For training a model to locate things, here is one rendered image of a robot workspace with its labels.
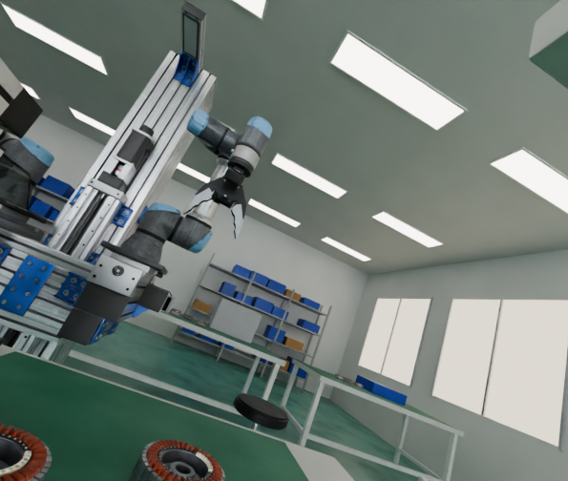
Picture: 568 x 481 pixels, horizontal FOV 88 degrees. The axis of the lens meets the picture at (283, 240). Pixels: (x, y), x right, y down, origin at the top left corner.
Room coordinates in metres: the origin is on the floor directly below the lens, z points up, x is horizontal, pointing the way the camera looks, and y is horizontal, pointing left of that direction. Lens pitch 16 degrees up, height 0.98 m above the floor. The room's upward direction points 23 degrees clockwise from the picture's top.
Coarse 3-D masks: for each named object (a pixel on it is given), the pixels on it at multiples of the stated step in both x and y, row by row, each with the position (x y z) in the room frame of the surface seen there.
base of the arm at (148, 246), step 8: (136, 232) 1.13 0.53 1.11; (144, 232) 1.11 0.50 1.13; (128, 240) 1.12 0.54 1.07; (136, 240) 1.10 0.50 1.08; (144, 240) 1.11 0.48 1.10; (152, 240) 1.12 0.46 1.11; (160, 240) 1.15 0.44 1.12; (128, 248) 1.10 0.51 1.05; (136, 248) 1.10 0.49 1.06; (144, 248) 1.11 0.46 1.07; (152, 248) 1.12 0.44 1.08; (160, 248) 1.16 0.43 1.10; (144, 256) 1.11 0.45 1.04; (152, 256) 1.13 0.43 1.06; (160, 256) 1.18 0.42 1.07
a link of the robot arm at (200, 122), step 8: (200, 112) 0.76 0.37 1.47; (192, 120) 0.76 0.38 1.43; (200, 120) 0.76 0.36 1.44; (208, 120) 0.76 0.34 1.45; (216, 120) 0.78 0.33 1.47; (192, 128) 0.77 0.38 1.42; (200, 128) 0.77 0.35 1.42; (208, 128) 0.77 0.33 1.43; (216, 128) 0.77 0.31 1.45; (224, 128) 0.78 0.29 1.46; (200, 136) 0.79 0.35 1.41; (208, 136) 0.79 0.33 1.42; (216, 136) 0.78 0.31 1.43; (208, 144) 1.08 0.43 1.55; (216, 144) 0.80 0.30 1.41
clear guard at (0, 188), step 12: (0, 168) 0.52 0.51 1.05; (12, 168) 0.51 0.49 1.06; (0, 180) 0.54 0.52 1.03; (12, 180) 0.54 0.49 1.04; (24, 180) 0.53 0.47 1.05; (0, 192) 0.56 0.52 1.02; (12, 192) 0.55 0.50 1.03; (24, 192) 0.55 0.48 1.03; (12, 204) 0.57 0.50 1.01; (24, 204) 0.57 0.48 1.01
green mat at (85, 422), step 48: (0, 384) 0.54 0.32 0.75; (48, 384) 0.60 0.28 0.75; (96, 384) 0.68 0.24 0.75; (48, 432) 0.47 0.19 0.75; (96, 432) 0.51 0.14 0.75; (144, 432) 0.57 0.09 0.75; (192, 432) 0.64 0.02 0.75; (240, 432) 0.74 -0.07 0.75; (48, 480) 0.39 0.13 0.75; (96, 480) 0.42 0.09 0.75; (240, 480) 0.55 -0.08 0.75; (288, 480) 0.61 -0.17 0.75
